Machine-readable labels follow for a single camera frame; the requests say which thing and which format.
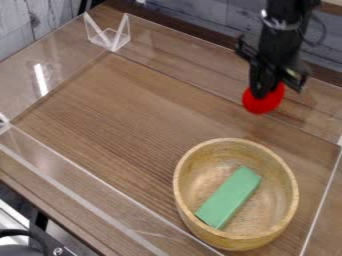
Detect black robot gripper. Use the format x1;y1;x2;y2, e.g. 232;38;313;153
236;34;312;99

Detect red plush strawberry toy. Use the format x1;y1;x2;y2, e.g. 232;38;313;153
242;83;286;115

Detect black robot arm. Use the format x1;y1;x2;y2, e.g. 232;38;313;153
236;0;325;99

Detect wooden bowl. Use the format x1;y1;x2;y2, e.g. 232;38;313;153
173;138;300;251

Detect green rectangular block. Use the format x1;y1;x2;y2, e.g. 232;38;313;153
194;166;262;230

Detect clear acrylic tray wall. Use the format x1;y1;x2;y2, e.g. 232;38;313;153
0;7;342;256

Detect clear acrylic corner bracket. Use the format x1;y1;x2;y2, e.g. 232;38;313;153
83;13;131;52

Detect black metal table frame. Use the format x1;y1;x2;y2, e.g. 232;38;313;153
0;186;91;256

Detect black cable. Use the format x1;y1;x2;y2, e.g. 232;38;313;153
0;228;50;256

